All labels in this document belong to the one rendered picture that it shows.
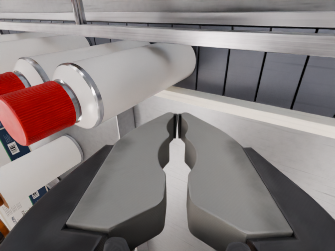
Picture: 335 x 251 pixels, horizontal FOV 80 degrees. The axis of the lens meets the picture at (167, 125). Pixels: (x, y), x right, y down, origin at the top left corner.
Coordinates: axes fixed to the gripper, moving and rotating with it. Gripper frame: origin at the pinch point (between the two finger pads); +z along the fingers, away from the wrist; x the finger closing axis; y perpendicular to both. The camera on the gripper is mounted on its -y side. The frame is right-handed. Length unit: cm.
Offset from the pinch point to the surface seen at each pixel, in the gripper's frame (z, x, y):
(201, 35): 6.4, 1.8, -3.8
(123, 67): 5.0, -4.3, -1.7
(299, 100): 9.4, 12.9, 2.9
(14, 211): 30, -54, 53
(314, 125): 5.6, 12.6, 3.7
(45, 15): 31.8, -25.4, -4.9
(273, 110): 8.0, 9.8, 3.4
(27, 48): 16.9, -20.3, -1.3
